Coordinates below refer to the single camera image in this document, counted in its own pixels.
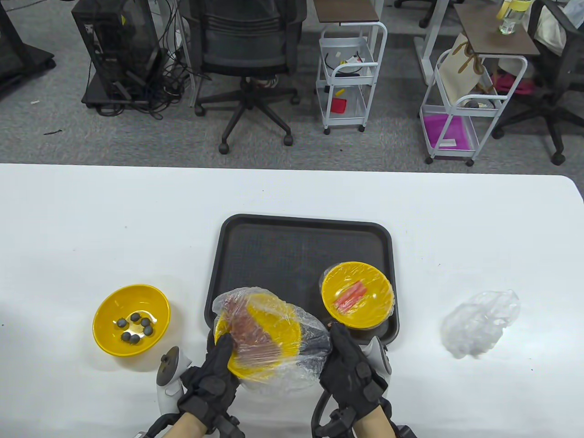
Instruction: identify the person's right hand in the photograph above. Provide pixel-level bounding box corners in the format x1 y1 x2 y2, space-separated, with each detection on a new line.
319 322 392 422

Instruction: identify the person's left hand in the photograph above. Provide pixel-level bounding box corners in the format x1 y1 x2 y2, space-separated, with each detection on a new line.
178 333 240 427

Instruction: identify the yellow bowl with meat slab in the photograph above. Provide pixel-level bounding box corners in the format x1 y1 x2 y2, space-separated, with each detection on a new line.
211 287 333 393

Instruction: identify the yellow plastic bowl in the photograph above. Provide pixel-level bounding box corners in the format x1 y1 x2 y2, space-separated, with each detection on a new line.
214 292 302 383
93 285 171 357
321 261 396 330

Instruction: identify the yellow bowl with red sticks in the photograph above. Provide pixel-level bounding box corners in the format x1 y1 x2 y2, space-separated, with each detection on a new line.
318 261 396 330

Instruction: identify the clear plastic food cover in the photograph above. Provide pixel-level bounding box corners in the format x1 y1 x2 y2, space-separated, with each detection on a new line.
440 290 521 360

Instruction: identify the person's right forearm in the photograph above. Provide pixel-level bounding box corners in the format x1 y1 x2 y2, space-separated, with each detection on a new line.
354 406 397 438

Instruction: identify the person's left forearm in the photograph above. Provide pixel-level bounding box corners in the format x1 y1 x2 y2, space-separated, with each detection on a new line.
162 411 208 438

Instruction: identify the grey white handheld controller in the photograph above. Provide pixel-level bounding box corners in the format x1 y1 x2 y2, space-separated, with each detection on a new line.
360 337 393 402
156 346 193 413

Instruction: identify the brown red steak piece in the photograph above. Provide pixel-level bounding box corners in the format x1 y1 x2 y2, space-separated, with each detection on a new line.
226 299 274 361

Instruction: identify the red white crab stick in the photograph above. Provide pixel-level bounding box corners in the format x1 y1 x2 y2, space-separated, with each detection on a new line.
338 288 368 313
335 282 365 304

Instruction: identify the group of dark grey balls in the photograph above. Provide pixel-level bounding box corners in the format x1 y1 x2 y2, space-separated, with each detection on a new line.
114 312 158 344

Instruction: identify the black plastic tray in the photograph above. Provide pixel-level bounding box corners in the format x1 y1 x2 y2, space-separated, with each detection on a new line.
204 214 400 351

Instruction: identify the purple tray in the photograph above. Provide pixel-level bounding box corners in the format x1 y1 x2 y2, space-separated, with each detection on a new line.
421 114 477 151

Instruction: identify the white utility cart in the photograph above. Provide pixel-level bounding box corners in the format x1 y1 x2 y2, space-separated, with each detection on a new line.
419 48 528 166
316 21 388 135

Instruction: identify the black platform base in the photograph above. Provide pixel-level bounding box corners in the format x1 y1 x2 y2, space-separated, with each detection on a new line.
82 73 153 110

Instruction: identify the beige tote bag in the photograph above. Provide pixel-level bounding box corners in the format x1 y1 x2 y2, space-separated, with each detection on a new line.
437 33 497 104

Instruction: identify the white desk leg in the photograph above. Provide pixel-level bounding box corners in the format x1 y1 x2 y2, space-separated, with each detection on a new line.
414 0 453 86

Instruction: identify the black mesh office chair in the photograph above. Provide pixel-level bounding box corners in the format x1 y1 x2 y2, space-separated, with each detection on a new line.
180 0 307 155
492 0 584 166

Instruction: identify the black computer tower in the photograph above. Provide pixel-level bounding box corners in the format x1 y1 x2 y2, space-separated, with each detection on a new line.
72 0 161 99

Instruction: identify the brown side table top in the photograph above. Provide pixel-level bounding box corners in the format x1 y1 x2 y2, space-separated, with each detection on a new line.
454 2 541 57
313 0 380 23

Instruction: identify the black chair base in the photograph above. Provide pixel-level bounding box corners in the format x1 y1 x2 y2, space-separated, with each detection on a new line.
395 0 438 28

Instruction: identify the black stand base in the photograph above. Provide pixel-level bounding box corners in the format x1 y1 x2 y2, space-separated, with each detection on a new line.
0 0 56 99

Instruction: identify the clear bottle with yellow lid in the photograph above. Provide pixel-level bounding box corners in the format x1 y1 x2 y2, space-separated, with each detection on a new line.
496 0 532 36

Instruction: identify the tangle of black cables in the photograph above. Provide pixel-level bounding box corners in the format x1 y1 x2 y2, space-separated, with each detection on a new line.
146 0 213 119

